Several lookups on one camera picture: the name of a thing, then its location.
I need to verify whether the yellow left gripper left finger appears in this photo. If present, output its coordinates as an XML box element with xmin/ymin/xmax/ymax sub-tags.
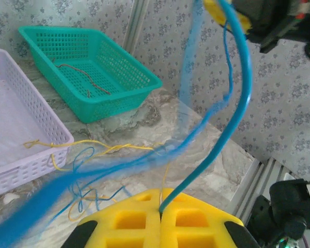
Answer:
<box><xmin>63</xmin><ymin>190</ymin><xmax>162</xmax><ymax>248</ymax></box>

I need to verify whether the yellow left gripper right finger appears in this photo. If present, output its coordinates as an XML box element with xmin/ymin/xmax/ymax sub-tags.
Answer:
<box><xmin>160</xmin><ymin>188</ymin><xmax>260</xmax><ymax>248</ymax></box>

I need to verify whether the blue wire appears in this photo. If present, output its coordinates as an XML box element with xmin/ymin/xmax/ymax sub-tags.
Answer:
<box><xmin>68</xmin><ymin>146</ymin><xmax>131</xmax><ymax>219</ymax></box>
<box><xmin>0</xmin><ymin>0</ymin><xmax>253</xmax><ymax>248</ymax></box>

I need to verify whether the brown wire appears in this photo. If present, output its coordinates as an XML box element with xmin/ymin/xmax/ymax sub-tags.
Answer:
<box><xmin>52</xmin><ymin>57</ymin><xmax>111</xmax><ymax>95</ymax></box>

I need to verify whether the green plastic basket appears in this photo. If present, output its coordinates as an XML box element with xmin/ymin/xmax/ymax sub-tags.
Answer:
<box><xmin>18</xmin><ymin>25</ymin><xmax>163</xmax><ymax>124</ymax></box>

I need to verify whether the lilac plastic basket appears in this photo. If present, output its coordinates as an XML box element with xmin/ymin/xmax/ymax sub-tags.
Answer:
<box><xmin>0</xmin><ymin>48</ymin><xmax>75</xmax><ymax>199</ymax></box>

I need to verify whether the aluminium frame post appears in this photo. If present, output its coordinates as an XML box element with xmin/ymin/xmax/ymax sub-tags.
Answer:
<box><xmin>122</xmin><ymin>0</ymin><xmax>149</xmax><ymax>56</ymax></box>

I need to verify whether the aluminium table side rail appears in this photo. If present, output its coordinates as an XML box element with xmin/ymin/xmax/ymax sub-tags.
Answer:
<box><xmin>228</xmin><ymin>157</ymin><xmax>284</xmax><ymax>225</ymax></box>

